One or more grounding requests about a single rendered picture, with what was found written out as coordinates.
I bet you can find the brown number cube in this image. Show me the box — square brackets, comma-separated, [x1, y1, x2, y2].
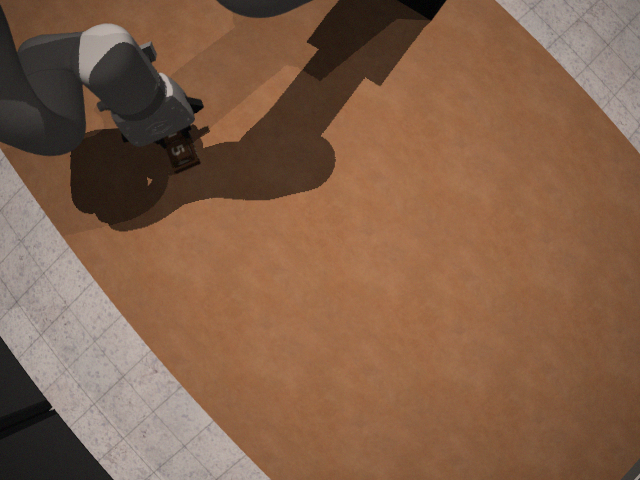
[163, 131, 188, 145]
[166, 138, 195, 167]

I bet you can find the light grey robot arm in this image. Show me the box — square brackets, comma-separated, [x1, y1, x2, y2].
[0, 0, 313, 156]

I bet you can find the brown wooden tray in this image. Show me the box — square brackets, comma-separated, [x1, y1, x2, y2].
[171, 137, 201, 174]

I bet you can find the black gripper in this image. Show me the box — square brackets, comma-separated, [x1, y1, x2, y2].
[111, 73, 204, 149]

